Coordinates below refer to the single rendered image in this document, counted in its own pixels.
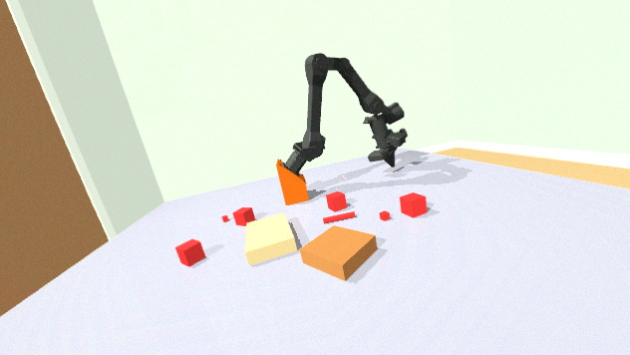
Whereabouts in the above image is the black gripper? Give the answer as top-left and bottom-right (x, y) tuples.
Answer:
(368, 128), (398, 168)

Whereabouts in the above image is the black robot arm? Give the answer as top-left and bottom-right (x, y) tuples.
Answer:
(283, 53), (408, 177)

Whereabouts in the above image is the red flat bar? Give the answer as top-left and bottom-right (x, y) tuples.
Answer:
(323, 211), (355, 223)

